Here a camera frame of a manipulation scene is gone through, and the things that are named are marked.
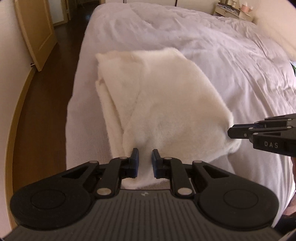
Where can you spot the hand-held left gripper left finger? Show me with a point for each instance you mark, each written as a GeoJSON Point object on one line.
{"type": "Point", "coordinates": [136, 162]}

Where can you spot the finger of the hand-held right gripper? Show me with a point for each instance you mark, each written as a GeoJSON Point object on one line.
{"type": "Point", "coordinates": [277, 120]}
{"type": "Point", "coordinates": [240, 132]}

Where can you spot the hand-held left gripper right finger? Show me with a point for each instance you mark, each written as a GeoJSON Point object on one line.
{"type": "Point", "coordinates": [153, 163]}

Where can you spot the cream striped knit sweater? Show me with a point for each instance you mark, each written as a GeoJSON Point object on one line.
{"type": "Point", "coordinates": [173, 104]}

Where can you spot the green knit garment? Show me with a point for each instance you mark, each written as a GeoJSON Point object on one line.
{"type": "Point", "coordinates": [293, 69]}

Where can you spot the cream padded headboard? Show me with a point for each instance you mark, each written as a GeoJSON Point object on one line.
{"type": "Point", "coordinates": [277, 23]}

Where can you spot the white nightstand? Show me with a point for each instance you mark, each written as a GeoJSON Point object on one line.
{"type": "Point", "coordinates": [238, 15]}

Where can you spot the blue patterned cloth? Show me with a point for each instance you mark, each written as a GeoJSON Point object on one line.
{"type": "Point", "coordinates": [225, 9]}

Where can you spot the white desktop organizer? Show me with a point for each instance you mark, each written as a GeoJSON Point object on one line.
{"type": "Point", "coordinates": [232, 3]}

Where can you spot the wooden door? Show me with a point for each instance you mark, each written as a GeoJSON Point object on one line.
{"type": "Point", "coordinates": [34, 34]}

